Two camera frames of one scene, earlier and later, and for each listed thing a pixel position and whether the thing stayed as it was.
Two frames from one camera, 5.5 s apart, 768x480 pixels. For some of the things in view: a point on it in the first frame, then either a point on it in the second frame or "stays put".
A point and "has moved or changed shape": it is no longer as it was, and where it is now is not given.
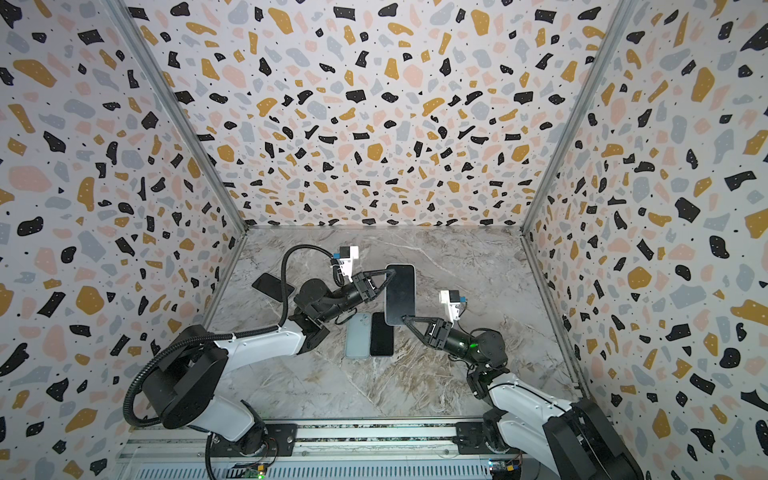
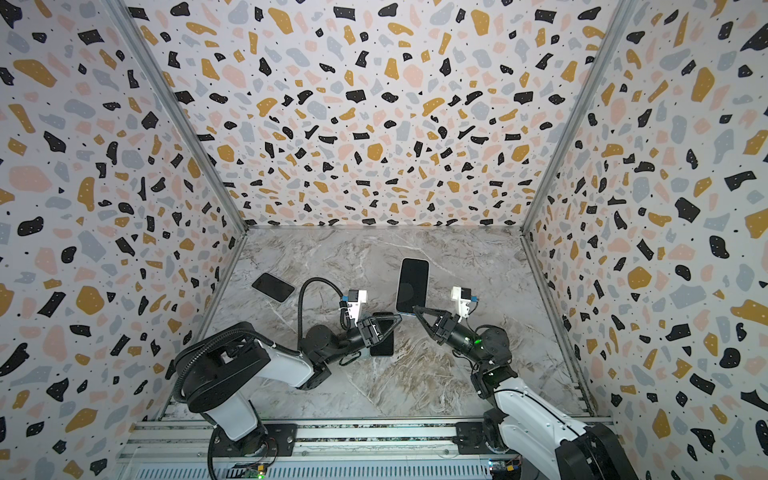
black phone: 272,286 stays put
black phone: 400,295 has moved or changed shape
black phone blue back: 381,336 stays put
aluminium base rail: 472,443 stays put
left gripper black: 362,289 → 366,333
